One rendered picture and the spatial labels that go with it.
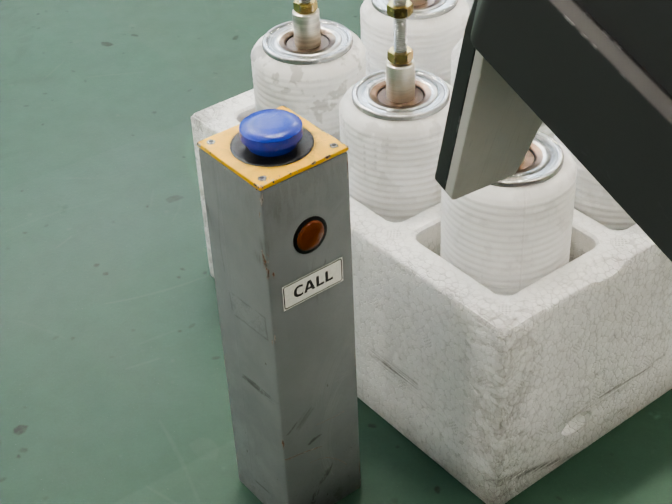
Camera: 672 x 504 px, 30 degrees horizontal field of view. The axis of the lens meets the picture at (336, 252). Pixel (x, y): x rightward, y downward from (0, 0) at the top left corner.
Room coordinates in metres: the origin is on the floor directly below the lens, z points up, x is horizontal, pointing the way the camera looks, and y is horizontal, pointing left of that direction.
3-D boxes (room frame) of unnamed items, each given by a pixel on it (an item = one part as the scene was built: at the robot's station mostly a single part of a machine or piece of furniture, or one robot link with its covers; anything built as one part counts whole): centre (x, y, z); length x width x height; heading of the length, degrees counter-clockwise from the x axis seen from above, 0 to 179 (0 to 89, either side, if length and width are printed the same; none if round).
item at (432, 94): (0.84, -0.06, 0.25); 0.08 x 0.08 x 0.01
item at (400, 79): (0.84, -0.06, 0.26); 0.02 x 0.02 x 0.03
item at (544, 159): (0.75, -0.13, 0.25); 0.08 x 0.08 x 0.01
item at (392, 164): (0.84, -0.06, 0.16); 0.10 x 0.10 x 0.18
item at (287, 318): (0.68, 0.04, 0.16); 0.07 x 0.07 x 0.31; 37
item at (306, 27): (0.94, 0.02, 0.26); 0.02 x 0.02 x 0.03
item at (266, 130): (0.68, 0.04, 0.32); 0.04 x 0.04 x 0.02
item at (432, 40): (1.01, -0.08, 0.16); 0.10 x 0.10 x 0.18
